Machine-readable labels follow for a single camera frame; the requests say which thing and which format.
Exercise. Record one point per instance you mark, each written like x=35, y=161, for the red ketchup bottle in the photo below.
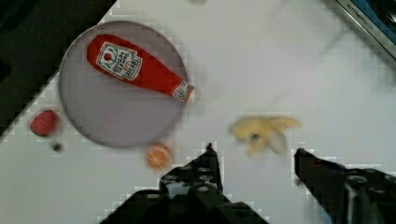
x=129, y=63

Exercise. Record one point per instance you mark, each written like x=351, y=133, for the orange slice toy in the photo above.
x=158, y=157

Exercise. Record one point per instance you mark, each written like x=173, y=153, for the peeled yellow toy banana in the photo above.
x=264, y=132

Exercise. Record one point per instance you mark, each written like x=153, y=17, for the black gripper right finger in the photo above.
x=325, y=180

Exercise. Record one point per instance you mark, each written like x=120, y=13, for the red toy raspberry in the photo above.
x=45, y=123

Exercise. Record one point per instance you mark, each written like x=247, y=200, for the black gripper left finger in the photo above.
x=203, y=170

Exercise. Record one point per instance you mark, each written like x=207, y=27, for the silver toaster oven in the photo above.
x=375, y=18

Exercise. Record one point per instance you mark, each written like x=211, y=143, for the grey round plate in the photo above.
x=110, y=112

